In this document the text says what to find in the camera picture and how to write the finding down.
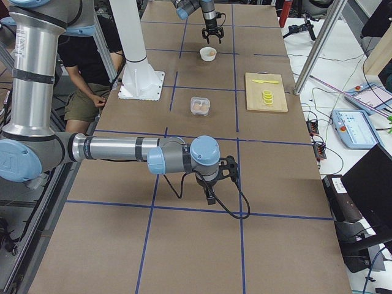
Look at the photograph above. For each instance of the blue teach pendant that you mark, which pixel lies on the blue teach pendant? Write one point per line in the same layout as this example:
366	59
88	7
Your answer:
355	129
373	95

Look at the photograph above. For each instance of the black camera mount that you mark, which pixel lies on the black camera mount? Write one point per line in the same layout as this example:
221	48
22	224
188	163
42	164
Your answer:
228	168

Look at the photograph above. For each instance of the blue teach pendant far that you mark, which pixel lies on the blue teach pendant far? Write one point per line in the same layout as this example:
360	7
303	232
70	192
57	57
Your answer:
373	95

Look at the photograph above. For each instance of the white round bowl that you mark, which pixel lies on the white round bowl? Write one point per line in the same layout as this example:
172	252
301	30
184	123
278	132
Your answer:
204	54

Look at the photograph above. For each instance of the lemon slice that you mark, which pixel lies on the lemon slice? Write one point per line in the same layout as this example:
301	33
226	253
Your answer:
267	97

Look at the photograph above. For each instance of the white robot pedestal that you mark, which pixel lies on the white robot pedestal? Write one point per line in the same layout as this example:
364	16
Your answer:
139	81

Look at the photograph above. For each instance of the wooden cutting board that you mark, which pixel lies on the wooden cutting board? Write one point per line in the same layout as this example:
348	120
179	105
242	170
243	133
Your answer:
254	101

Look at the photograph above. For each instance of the aluminium frame post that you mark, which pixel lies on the aluminium frame post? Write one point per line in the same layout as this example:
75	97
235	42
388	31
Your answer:
327	27

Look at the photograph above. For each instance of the blue teach pendant near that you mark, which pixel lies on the blue teach pendant near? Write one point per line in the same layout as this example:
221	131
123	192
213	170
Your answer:
355	129

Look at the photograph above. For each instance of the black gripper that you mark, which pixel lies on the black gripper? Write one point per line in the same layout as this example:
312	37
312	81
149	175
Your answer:
205	184
211	22

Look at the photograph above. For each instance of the yellow plastic knife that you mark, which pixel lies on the yellow plastic knife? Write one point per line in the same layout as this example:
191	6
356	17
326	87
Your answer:
274	82

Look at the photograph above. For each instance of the black computer box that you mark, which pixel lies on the black computer box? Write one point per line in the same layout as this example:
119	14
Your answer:
342	205

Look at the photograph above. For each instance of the black monitor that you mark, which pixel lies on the black monitor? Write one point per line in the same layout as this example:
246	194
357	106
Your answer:
368	183

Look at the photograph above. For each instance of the seated person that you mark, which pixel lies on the seated person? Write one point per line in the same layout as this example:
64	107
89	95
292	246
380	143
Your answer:
83	63

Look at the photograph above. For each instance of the clear plastic egg box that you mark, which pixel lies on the clear plastic egg box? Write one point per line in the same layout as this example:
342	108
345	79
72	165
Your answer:
201	101

